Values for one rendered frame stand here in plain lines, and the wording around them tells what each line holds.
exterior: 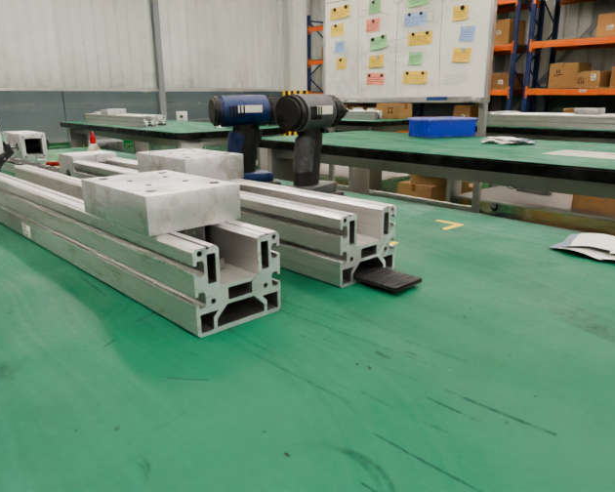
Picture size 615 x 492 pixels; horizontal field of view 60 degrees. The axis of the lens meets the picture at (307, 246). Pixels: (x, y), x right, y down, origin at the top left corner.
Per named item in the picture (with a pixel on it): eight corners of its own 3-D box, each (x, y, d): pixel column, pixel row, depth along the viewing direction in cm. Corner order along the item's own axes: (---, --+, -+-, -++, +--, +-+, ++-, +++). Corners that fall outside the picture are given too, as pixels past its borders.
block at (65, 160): (52, 195, 123) (46, 153, 120) (104, 188, 131) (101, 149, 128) (66, 200, 116) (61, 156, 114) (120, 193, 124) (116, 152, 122)
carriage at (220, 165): (140, 190, 93) (136, 151, 92) (194, 184, 101) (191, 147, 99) (187, 203, 82) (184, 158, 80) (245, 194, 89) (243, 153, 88)
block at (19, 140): (7, 159, 199) (2, 133, 196) (39, 156, 206) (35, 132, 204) (16, 161, 192) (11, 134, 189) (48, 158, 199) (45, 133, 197)
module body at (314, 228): (77, 199, 118) (72, 160, 116) (120, 193, 124) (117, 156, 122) (340, 288, 62) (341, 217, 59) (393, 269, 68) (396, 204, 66)
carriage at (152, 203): (87, 235, 63) (80, 178, 62) (170, 221, 71) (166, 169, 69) (151, 264, 52) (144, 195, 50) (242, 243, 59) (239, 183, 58)
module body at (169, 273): (-20, 212, 105) (-27, 169, 103) (34, 205, 112) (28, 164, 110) (198, 339, 49) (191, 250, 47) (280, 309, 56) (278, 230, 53)
